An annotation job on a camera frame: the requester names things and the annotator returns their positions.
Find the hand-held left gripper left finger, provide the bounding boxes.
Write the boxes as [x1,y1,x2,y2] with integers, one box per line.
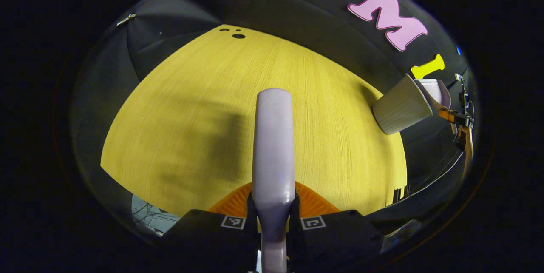
[163,182,260,273]

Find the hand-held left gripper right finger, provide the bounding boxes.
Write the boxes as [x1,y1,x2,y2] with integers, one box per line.
[289,181,384,273]

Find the white ribbed garbage bin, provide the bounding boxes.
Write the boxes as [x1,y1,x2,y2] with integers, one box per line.
[372,73,434,136]

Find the small pale pink broom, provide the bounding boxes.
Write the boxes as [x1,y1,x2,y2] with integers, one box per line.
[251,88,297,273]

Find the black backdrop cloth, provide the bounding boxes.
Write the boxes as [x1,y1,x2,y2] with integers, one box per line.
[69,0,473,239]

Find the black floor cables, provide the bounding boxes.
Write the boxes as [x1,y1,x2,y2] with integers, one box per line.
[131,202,181,236]

